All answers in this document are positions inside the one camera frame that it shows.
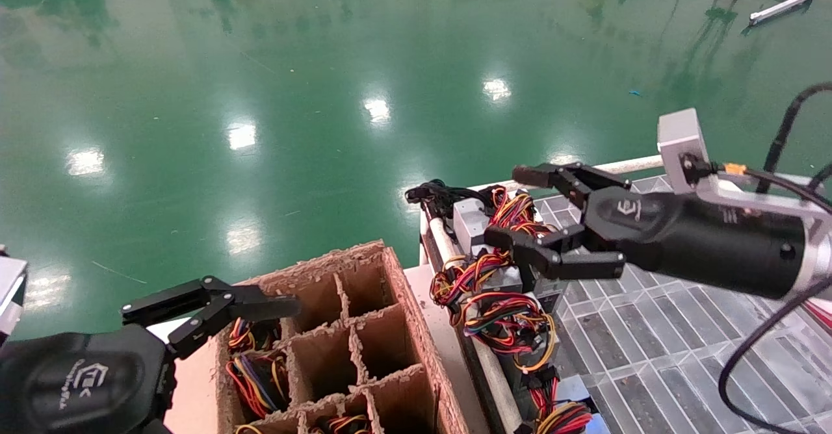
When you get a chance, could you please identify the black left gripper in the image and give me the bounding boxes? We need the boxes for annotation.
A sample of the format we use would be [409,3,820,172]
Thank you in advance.
[0,275,302,434]

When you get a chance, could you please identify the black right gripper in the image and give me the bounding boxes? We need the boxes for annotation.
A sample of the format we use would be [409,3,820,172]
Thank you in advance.
[484,162,808,300]

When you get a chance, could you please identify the clear plastic grid tray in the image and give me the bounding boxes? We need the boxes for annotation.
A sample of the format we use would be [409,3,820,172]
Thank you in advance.
[530,174,832,434]

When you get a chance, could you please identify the brown cardboard divider box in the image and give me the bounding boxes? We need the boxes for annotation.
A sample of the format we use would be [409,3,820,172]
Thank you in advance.
[214,239,470,434]

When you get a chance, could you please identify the silver power supply, coloured wires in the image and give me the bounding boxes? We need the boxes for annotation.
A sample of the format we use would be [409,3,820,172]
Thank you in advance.
[517,368,596,434]
[431,250,525,311]
[453,186,554,272]
[463,293,558,390]

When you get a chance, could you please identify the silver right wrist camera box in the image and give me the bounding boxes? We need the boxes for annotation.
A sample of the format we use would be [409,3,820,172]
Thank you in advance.
[656,108,713,195]

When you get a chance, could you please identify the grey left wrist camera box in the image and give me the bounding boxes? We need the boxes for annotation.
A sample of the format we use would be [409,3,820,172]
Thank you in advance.
[0,246,31,347]

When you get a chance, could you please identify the silver camera mount bracket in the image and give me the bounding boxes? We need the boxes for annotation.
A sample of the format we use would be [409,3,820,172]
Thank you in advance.
[688,169,832,228]

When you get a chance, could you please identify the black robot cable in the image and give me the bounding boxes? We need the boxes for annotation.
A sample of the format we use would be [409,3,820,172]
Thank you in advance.
[763,82,832,175]
[717,277,832,434]

